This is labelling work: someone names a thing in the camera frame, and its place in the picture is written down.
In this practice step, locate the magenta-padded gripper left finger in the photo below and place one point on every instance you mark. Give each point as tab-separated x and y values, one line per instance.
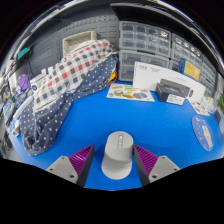
63	168

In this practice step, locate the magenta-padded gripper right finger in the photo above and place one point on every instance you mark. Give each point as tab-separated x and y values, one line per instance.
162	168

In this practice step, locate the white grey computer mouse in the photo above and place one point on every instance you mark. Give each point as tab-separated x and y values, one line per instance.
116	156

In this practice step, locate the round blue printed mouse pad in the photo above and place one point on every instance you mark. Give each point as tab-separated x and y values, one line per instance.
203	133

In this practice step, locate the navy polka dot cloth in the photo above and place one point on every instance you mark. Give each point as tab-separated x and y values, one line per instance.
50	126

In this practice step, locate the small black cardboard box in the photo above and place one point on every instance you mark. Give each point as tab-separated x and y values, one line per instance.
171	90

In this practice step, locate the white blue tissue box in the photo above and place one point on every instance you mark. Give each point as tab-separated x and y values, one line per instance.
210	104

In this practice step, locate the small colourful sticker sheet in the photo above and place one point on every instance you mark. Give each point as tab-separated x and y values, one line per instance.
128	92

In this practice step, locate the purple toy figure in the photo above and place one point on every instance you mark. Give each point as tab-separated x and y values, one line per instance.
24	82

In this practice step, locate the white keyboard packaging box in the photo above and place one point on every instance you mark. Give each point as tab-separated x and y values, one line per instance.
146	75

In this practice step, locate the red blue checkered cloth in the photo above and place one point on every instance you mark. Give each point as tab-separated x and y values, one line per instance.
73	71

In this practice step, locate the yellow and blue card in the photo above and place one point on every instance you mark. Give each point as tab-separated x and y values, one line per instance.
190	70

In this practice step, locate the small yellow object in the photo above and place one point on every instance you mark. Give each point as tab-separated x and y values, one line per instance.
113	76

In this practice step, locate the white woven basket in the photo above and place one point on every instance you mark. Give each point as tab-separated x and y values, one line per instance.
78	40

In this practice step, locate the teal wall-mounted tool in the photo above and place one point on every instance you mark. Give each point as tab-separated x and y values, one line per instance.
23	53

